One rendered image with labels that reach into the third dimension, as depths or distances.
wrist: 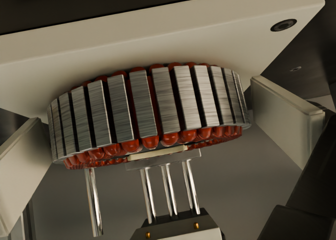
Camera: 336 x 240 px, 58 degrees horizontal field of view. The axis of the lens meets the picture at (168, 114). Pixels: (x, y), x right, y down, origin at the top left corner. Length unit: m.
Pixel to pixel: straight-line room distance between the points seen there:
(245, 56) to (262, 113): 0.04
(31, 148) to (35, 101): 0.03
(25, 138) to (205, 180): 0.30
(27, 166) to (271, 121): 0.13
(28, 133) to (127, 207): 0.28
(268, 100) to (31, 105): 0.13
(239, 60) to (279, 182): 0.31
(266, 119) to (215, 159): 0.26
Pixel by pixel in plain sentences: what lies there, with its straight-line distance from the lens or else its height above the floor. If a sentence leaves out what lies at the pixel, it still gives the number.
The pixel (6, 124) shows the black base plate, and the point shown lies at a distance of 0.28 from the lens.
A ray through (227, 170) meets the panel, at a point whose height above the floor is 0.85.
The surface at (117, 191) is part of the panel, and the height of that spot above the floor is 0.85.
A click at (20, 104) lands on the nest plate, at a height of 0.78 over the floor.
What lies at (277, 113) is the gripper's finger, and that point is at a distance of 0.16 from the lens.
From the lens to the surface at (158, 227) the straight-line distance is 0.24.
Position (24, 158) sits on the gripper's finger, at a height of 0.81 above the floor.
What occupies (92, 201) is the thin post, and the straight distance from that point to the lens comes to 0.26.
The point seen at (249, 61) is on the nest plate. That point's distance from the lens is 0.17.
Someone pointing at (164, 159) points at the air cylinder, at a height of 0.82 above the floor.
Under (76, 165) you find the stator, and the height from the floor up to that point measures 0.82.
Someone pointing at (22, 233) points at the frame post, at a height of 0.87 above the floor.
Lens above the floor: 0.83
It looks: 10 degrees down
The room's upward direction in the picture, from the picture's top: 169 degrees clockwise
